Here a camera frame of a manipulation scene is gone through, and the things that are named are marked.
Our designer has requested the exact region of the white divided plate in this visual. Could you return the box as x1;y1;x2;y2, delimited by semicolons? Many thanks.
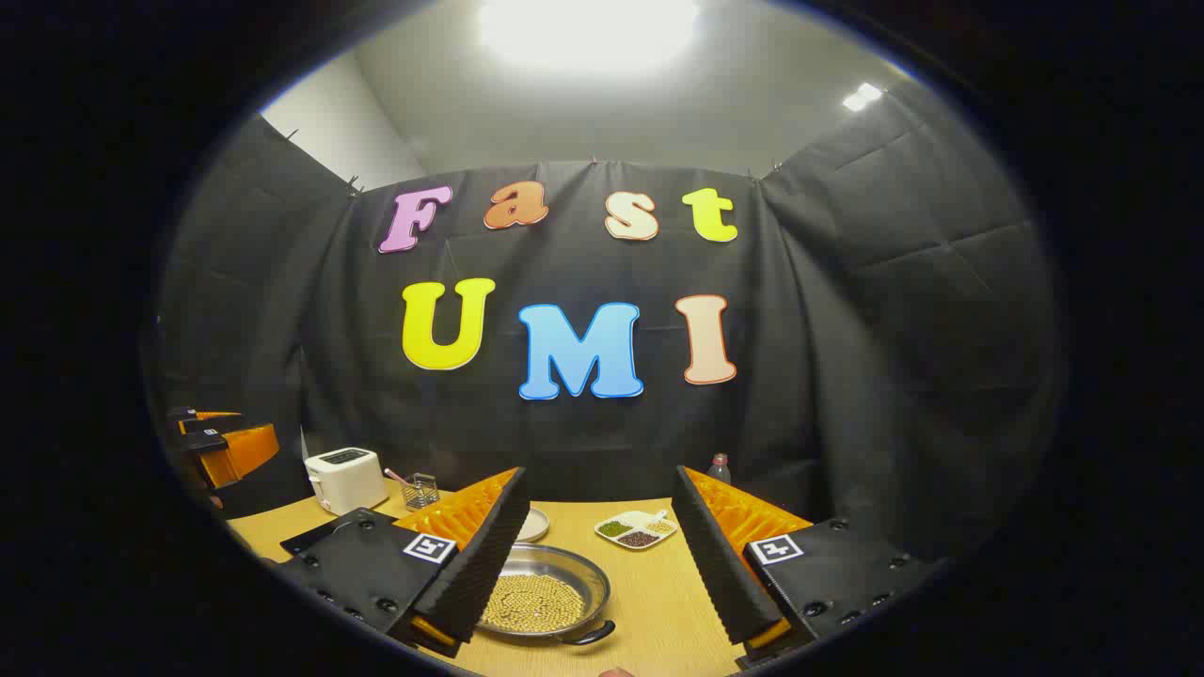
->
594;510;678;551

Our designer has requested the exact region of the white toaster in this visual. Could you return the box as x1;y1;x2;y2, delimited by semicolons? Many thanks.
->
304;447;388;516

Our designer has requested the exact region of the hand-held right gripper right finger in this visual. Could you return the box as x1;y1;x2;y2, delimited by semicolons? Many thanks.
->
672;466;942;670

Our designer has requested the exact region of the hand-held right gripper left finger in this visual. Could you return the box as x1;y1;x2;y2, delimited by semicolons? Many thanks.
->
279;467;531;659

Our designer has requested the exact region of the large ceiling light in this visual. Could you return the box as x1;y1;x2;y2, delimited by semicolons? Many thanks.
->
480;0;702;71

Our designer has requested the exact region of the black backdrop cloth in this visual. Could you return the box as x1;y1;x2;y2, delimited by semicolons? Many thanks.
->
155;89;1069;565

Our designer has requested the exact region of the pile of yellow soybeans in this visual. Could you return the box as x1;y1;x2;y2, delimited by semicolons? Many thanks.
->
482;574;586;633

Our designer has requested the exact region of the stainless steel pot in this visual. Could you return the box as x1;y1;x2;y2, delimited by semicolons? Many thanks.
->
475;543;617;647

